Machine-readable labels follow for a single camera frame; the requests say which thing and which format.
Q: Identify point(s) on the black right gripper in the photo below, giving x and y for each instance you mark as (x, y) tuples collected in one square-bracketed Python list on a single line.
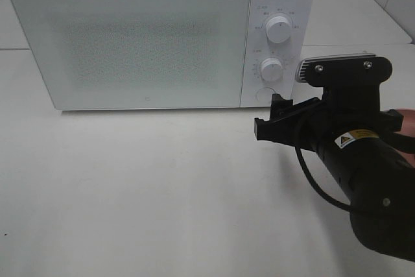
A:
[(344, 122)]

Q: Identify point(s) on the pink round plate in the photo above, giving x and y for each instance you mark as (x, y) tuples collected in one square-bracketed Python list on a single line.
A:
[(408, 129)]

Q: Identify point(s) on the round white door button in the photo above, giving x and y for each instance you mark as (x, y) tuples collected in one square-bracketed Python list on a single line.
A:
[(264, 96)]

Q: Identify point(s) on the white microwave door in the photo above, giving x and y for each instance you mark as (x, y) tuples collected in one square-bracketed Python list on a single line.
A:
[(129, 54)]

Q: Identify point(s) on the lower white timer knob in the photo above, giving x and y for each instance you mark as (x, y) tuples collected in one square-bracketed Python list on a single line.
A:
[(271, 69)]

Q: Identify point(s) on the upper white power knob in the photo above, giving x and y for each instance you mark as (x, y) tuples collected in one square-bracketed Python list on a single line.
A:
[(278, 28)]

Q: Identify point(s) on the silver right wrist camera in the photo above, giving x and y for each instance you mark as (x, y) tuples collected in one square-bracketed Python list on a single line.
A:
[(344, 70)]

